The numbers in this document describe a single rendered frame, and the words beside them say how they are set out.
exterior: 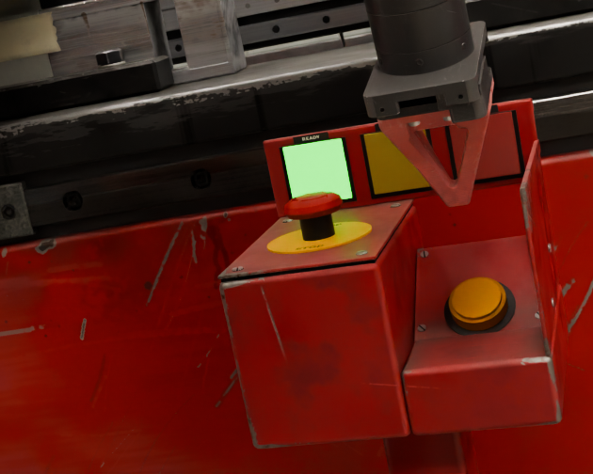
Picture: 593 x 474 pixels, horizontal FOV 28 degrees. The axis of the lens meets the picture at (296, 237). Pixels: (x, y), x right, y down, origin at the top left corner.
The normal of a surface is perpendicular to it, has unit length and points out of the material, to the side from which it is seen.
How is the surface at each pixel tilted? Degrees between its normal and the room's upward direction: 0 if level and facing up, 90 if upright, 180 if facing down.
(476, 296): 35
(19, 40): 90
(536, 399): 90
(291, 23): 90
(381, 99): 104
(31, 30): 90
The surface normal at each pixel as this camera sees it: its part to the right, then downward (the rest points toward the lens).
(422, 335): -0.29, -0.64
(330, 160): -0.24, 0.25
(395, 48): -0.55, 0.49
